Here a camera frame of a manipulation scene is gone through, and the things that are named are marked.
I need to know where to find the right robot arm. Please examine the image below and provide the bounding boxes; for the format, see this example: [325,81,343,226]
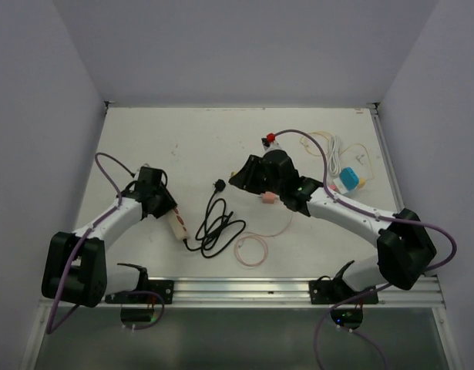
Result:
[229,150,436,303]

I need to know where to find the pink USB charger with cable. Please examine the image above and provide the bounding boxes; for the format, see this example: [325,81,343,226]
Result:
[259,192,279,204]

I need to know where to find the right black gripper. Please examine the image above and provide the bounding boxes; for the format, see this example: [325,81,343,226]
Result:
[230,155,284,196]

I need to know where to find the thin pink USB cable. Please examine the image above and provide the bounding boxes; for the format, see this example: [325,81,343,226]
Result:
[234,200,294,269]

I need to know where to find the beige power strip red sockets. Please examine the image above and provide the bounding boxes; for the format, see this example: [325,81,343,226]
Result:
[167,207,190,241]

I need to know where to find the black power cord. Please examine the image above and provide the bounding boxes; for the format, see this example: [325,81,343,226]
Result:
[183,179,247,259]

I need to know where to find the aluminium front rail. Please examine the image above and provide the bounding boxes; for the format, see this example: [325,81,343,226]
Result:
[38,277,445,308]

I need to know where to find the white power strip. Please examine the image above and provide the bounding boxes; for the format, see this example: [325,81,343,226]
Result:
[329,167,366,195]

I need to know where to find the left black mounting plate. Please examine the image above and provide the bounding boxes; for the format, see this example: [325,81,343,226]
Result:
[105,279,175,304]

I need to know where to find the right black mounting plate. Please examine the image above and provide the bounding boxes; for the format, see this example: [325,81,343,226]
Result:
[308,276,360,305]

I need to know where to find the black mounting plate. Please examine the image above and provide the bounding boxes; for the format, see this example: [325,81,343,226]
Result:
[308,276,360,305]
[105,279,175,304]

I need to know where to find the blue adapter plug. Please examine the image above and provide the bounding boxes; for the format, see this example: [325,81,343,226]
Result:
[339,167,359,191]

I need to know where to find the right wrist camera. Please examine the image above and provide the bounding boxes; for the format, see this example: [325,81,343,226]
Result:
[261,133,282,153]

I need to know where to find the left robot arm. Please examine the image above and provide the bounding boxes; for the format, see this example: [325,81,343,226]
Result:
[41,166,177,308]

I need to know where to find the yellow thin cable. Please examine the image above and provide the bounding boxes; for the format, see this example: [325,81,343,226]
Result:
[300,131,376,182]

